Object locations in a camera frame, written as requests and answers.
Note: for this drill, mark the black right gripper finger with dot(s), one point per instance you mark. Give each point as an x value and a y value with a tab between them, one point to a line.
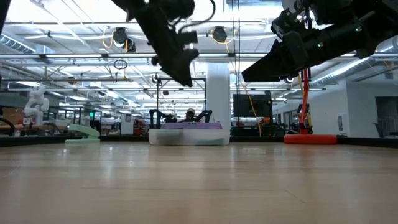
280	65

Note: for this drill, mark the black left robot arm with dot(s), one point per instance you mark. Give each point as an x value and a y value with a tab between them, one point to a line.
130	4

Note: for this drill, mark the black background robot arm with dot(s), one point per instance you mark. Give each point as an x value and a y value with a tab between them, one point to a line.
155	116
205	115

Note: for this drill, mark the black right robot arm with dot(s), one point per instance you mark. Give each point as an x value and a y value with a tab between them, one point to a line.
379	31

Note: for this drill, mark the white column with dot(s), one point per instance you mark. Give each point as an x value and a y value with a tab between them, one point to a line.
217	99

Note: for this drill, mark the person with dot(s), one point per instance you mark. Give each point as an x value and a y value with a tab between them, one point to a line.
190	114

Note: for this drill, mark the black monitor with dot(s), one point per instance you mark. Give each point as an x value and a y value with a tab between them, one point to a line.
242	105

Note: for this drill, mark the red black cart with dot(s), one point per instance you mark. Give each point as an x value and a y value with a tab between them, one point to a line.
140	127

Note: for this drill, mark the clear plastic pencil case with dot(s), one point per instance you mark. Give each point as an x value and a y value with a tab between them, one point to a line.
189	135

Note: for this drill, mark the white floor cabinet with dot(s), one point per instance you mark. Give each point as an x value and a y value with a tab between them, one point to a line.
127	126

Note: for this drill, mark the orange stand round base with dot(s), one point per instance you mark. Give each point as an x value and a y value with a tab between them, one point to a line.
311	139

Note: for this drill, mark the mint green stapler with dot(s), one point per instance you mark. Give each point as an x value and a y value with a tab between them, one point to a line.
82	129

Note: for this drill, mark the brown cardboard box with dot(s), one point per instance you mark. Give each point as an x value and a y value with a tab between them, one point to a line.
12	115

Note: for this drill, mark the black metal frame rig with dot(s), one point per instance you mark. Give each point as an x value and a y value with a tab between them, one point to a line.
205	93

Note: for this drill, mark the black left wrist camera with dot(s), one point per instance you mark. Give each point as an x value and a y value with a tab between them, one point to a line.
180	7

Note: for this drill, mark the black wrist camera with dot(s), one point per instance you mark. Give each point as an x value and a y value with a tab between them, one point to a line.
286	23
180	7

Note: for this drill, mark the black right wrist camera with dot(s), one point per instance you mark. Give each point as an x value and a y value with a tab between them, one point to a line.
286	23

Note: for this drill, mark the black table edge rail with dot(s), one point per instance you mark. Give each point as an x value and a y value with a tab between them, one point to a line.
367	140

